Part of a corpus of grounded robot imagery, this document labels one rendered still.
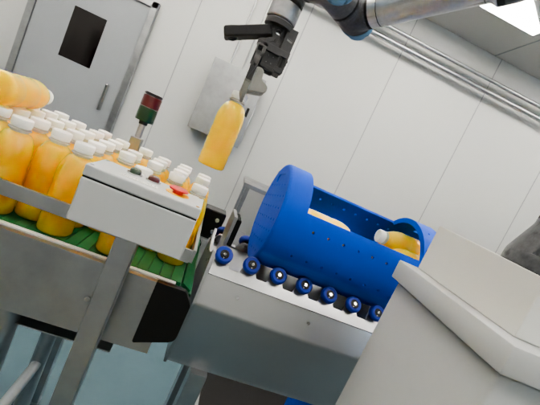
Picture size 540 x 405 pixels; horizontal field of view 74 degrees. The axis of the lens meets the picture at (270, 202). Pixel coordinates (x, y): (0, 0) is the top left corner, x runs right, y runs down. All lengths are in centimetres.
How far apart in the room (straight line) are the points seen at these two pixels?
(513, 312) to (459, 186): 450
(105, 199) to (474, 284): 62
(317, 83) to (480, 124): 209
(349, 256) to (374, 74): 382
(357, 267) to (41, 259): 70
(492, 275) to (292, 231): 43
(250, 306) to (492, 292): 54
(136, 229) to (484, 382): 55
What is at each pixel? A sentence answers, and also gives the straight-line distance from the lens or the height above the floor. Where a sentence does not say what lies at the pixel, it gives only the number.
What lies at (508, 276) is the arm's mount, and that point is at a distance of 63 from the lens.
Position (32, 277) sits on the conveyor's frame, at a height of 82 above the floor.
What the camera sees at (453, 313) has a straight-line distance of 62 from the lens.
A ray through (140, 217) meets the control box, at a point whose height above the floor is 105.
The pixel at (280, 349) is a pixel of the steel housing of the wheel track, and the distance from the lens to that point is 101.
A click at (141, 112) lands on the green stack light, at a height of 118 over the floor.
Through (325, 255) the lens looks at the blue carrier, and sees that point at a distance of 90.
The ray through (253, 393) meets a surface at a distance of 197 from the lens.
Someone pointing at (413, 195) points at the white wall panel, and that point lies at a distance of 480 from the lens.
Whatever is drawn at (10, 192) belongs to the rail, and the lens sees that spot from 86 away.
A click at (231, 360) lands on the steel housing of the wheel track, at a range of 105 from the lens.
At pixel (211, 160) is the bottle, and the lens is 90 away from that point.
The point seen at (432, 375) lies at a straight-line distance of 64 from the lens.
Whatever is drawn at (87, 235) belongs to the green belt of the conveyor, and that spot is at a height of 90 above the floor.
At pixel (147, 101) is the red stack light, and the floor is 123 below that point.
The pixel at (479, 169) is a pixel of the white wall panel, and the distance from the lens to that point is 519.
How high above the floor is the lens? 123
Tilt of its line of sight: 7 degrees down
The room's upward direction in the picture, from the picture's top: 24 degrees clockwise
